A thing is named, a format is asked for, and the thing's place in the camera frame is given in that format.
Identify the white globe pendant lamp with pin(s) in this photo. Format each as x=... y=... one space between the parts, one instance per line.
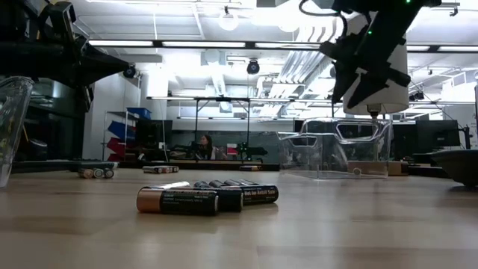
x=228 y=21

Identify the small blue shelf bin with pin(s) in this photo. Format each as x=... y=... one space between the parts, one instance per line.
x=139 y=113

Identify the white shade wooden base lamp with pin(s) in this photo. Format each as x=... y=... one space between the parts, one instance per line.
x=396 y=99

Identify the person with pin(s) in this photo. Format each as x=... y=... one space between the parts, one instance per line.
x=207 y=147

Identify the cardboard box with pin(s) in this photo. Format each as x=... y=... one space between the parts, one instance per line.
x=397 y=168

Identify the red shelf bin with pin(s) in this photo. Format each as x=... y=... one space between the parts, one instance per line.
x=115 y=146

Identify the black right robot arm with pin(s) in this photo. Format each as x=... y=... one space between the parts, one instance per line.
x=396 y=22

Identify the black monitor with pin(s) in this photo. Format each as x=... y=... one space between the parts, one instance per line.
x=437 y=132
x=153 y=134

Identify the ceiling light strip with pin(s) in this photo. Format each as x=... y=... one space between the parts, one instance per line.
x=417 y=48
x=457 y=48
x=121 y=43
x=287 y=45
x=203 y=44

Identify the small dark cylindrical battery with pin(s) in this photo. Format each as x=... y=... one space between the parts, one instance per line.
x=249 y=168

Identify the dark glass cabinet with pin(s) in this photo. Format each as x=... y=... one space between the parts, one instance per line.
x=56 y=130

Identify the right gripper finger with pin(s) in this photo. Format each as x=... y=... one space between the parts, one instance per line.
x=367 y=91
x=341 y=80

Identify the metal shelf rack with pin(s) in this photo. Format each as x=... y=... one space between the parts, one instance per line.
x=105 y=142

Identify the black ceiling spotlight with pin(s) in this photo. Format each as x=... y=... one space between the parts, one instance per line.
x=253 y=67
x=416 y=96
x=129 y=71

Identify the round black bin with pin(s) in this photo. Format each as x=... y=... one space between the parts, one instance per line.
x=37 y=149

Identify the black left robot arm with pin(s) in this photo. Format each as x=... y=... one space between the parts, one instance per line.
x=22 y=60

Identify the black metal rig frame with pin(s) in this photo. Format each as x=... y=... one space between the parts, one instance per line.
x=201 y=167

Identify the black background robot arm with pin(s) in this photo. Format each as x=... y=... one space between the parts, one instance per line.
x=254 y=151

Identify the clear plastic bin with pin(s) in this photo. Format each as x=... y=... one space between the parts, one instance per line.
x=295 y=157
x=15 y=112

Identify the large blue shelf bin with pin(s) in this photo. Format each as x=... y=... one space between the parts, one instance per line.
x=119 y=130

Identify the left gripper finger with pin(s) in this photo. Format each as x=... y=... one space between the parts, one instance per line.
x=101 y=69

